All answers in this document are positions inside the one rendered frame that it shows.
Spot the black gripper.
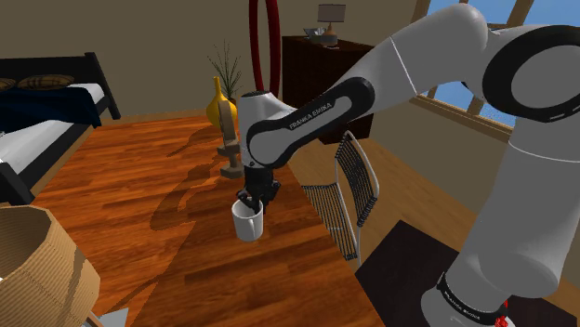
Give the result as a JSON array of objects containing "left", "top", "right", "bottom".
[{"left": 235, "top": 165, "right": 281, "bottom": 216}]

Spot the white mug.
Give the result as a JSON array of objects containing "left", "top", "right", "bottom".
[{"left": 231, "top": 199, "right": 265, "bottom": 243}]

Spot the wooden figure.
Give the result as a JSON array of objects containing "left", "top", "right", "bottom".
[{"left": 216, "top": 100, "right": 246, "bottom": 180}]

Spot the yellow vase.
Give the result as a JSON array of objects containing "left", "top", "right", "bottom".
[{"left": 205, "top": 75, "right": 239, "bottom": 131}]

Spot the white chair with black mesh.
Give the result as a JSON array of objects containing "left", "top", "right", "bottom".
[{"left": 300, "top": 130, "right": 381, "bottom": 269}]

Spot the thin-leaved potted plant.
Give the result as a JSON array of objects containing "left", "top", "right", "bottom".
[{"left": 206, "top": 40, "right": 244, "bottom": 104}]

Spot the dark wooden dresser with lamp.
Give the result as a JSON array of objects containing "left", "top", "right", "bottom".
[{"left": 281, "top": 3, "right": 376, "bottom": 147}]

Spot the dark robot stand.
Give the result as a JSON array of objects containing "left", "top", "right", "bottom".
[{"left": 354, "top": 219, "right": 580, "bottom": 327}]

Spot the grey flat thing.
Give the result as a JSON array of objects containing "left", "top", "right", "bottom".
[{"left": 97, "top": 307, "right": 131, "bottom": 327}]

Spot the black bed with white mattress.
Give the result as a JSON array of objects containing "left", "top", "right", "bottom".
[{"left": 0, "top": 51, "right": 123, "bottom": 207}]

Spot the brown corrugated cardboard container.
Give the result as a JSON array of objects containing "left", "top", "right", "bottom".
[{"left": 0, "top": 204, "right": 102, "bottom": 327}]

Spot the wooden framed window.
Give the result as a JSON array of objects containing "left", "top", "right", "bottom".
[{"left": 409, "top": 0, "right": 536, "bottom": 142}]

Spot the red oval frame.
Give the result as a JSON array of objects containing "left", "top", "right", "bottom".
[{"left": 247, "top": 0, "right": 283, "bottom": 98}]

